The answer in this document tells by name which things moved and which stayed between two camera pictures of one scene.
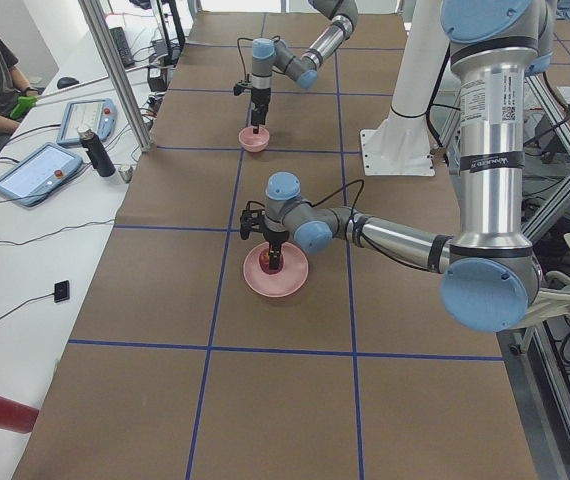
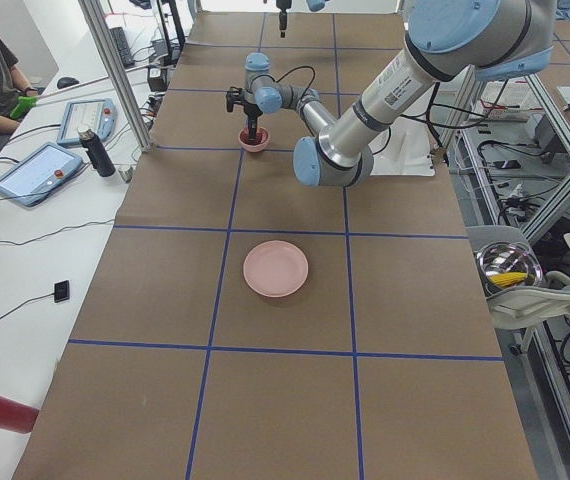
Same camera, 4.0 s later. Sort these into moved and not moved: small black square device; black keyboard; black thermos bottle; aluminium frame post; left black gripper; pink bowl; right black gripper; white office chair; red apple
Moved: left black gripper; red apple; right black gripper
Not moved: black thermos bottle; small black square device; aluminium frame post; black keyboard; white office chair; pink bowl
